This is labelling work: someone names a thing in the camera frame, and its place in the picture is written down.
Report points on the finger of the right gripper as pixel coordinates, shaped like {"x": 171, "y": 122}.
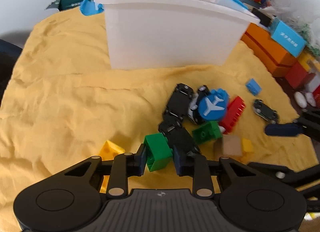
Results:
{"x": 286, "y": 175}
{"x": 288, "y": 129}

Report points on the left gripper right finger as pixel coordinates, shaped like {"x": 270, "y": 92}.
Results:
{"x": 196, "y": 166}

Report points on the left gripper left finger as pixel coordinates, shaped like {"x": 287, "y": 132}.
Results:
{"x": 124, "y": 166}

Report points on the green duplo block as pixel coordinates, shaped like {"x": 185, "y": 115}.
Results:
{"x": 159, "y": 153}

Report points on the green red race car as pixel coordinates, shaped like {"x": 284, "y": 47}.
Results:
{"x": 265, "y": 112}

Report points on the white egg toy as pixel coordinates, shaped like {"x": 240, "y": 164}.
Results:
{"x": 300, "y": 100}

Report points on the yellow duplo block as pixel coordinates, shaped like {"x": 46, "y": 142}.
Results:
{"x": 110, "y": 150}

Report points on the green open block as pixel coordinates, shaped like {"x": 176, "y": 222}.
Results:
{"x": 206, "y": 132}

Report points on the small yellow block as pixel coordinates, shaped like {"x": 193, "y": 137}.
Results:
{"x": 247, "y": 146}

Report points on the red box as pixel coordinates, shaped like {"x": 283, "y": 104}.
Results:
{"x": 297, "y": 76}

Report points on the white screw toy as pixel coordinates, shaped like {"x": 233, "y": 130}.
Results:
{"x": 222, "y": 129}

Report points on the black white toy car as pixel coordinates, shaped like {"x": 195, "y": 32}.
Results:
{"x": 193, "y": 109}

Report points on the yellow box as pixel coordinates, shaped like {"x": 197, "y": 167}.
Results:
{"x": 308, "y": 62}

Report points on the light blue small block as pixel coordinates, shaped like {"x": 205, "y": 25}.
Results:
{"x": 253, "y": 87}

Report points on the red long building block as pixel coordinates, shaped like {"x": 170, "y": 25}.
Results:
{"x": 234, "y": 110}

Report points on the blue airplane block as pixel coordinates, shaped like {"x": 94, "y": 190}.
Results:
{"x": 213, "y": 107}

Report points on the orange box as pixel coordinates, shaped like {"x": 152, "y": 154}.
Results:
{"x": 275, "y": 58}

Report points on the blue card box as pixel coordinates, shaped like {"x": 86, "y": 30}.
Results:
{"x": 287, "y": 37}

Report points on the yellow cloth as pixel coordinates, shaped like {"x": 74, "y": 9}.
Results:
{"x": 64, "y": 101}

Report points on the white plastic bin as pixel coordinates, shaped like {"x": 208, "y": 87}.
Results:
{"x": 143, "y": 34}

